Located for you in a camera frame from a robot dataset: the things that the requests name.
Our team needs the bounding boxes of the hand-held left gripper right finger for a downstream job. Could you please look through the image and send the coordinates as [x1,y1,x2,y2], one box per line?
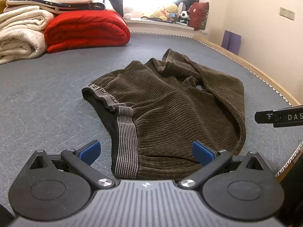
[177,141,271,191]

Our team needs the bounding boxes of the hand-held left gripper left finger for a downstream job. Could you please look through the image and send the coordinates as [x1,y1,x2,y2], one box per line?
[25,140,116,191]

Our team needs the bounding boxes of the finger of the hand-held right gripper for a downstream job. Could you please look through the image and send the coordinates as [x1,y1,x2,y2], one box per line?
[255,110,275,124]

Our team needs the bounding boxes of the brown corduroy pants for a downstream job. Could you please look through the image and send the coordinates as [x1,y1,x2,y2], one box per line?
[82,48,247,180]

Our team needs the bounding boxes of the purple folded mat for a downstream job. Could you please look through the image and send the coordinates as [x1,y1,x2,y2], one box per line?
[221,30,242,55]

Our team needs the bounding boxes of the red folded blanket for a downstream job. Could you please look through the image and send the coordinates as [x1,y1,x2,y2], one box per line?
[44,10,131,54]

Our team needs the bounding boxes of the red cushion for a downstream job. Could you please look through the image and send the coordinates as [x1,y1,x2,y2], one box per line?
[188,2,210,31]

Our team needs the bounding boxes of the panda plush toy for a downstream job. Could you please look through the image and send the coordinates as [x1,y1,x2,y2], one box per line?
[177,10,191,25]

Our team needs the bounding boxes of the cream fleece blanket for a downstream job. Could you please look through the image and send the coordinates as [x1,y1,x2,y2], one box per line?
[0,5,55,32]
[0,25,47,65]

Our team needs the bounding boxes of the yellow bear plush toy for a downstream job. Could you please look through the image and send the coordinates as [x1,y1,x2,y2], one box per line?
[159,2,179,21]

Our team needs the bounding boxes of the white plush toy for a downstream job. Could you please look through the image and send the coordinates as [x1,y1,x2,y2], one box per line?
[124,5,134,20]

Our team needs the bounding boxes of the wooden bed frame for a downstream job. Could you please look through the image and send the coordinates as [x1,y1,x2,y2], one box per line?
[194,35,303,182]

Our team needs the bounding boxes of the wall power socket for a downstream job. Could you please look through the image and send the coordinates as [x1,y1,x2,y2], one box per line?
[279,7,295,21]

